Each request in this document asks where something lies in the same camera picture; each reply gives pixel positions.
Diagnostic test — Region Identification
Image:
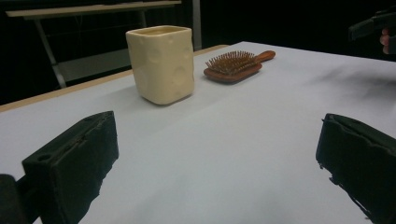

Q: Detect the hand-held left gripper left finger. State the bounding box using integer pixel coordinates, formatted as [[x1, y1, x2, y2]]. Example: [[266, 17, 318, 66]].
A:
[[21, 110, 120, 224]]

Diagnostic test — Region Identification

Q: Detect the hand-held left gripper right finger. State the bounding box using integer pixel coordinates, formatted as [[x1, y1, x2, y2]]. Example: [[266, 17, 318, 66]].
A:
[[315, 113, 396, 224]]

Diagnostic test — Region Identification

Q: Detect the cream square ceramic cup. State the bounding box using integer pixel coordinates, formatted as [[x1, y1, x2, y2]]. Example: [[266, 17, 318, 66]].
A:
[[125, 25, 196, 105]]

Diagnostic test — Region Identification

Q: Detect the wooden paddle hairbrush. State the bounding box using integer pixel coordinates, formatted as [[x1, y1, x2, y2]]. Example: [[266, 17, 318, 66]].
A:
[[203, 49, 276, 84]]

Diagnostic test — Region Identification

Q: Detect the white table sheet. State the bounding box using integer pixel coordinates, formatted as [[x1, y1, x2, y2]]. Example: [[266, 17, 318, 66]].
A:
[[0, 41, 396, 224]]

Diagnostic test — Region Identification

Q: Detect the white metal frame table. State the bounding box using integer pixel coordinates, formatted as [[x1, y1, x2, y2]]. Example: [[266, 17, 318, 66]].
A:
[[5, 0, 204, 90]]

